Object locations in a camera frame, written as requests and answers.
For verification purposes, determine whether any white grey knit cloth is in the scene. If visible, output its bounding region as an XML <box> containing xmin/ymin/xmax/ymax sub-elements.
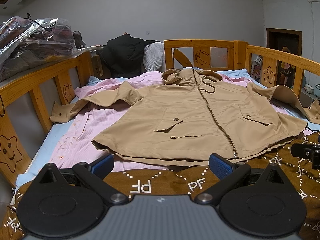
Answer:
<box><xmin>143</xmin><ymin>42</ymin><xmax>165</xmax><ymax>72</ymax></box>

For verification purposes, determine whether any plastic bag of clothes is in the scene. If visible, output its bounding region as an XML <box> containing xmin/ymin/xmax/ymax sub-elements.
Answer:
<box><xmin>1</xmin><ymin>16</ymin><xmax>86</xmax><ymax>81</ymax></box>

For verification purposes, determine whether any wooden bed frame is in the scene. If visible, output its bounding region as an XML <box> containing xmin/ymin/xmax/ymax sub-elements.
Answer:
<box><xmin>0</xmin><ymin>39</ymin><xmax>320</xmax><ymax>188</ymax></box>

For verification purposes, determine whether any dark framed portrait picture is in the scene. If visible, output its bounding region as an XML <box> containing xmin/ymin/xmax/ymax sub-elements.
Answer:
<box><xmin>266</xmin><ymin>28</ymin><xmax>303</xmax><ymax>90</ymax></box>

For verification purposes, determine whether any tan hooded zip jacket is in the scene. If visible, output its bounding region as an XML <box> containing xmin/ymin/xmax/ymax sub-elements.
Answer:
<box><xmin>50</xmin><ymin>68</ymin><xmax>319</xmax><ymax>166</ymax></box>

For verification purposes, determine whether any light blue bed sheet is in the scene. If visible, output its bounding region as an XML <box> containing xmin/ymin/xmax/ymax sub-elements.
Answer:
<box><xmin>16</xmin><ymin>69</ymin><xmax>307</xmax><ymax>188</ymax></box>

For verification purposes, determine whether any pink shirt on bed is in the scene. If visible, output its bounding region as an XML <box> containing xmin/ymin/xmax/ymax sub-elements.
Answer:
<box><xmin>52</xmin><ymin>69</ymin><xmax>292</xmax><ymax>167</ymax></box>

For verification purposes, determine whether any black coat on rail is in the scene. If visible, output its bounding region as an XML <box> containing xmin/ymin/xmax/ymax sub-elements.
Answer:
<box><xmin>98</xmin><ymin>33</ymin><xmax>157</xmax><ymax>78</ymax></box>

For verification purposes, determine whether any brown PF patterned blanket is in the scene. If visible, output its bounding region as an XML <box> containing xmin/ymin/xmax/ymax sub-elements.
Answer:
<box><xmin>1</xmin><ymin>132</ymin><xmax>319</xmax><ymax>239</ymax></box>

